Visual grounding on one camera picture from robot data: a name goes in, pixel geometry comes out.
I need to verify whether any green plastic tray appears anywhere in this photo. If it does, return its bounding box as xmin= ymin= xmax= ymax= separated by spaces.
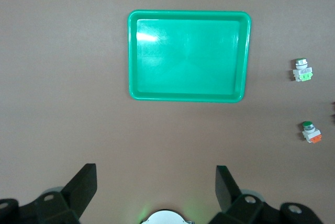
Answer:
xmin=127 ymin=9 xmax=252 ymax=104

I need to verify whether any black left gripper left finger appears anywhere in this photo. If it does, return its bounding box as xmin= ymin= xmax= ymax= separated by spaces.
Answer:
xmin=0 ymin=163 xmax=98 ymax=224

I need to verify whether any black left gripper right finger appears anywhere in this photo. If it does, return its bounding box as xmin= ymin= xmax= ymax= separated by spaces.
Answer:
xmin=208 ymin=165 xmax=326 ymax=224

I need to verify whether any green button with orange block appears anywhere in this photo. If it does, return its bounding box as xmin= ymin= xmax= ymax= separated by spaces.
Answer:
xmin=300 ymin=121 xmax=323 ymax=144

